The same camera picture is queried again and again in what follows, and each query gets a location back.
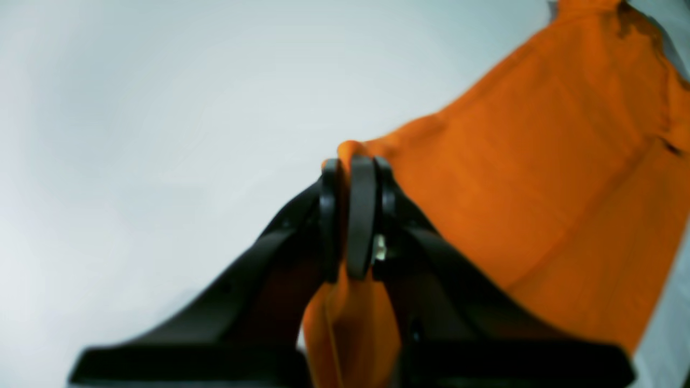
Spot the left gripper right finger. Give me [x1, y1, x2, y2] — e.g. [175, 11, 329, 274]
[348, 155, 610, 351]

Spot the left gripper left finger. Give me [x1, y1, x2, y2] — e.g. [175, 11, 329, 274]
[116, 157, 351, 351]

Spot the orange T-shirt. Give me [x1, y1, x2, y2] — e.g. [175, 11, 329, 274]
[337, 1, 688, 356]

